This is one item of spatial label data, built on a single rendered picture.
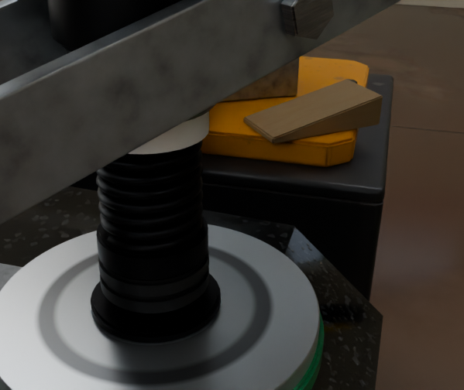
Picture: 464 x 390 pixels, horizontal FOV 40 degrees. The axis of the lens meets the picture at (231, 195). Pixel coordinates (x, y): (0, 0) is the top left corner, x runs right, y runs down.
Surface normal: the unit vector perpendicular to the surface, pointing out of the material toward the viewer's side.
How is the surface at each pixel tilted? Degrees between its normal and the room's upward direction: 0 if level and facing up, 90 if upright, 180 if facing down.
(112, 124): 90
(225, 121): 0
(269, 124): 11
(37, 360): 0
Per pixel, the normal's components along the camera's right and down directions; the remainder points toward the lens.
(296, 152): -0.25, 0.44
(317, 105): -0.17, -0.83
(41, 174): 0.59, 0.38
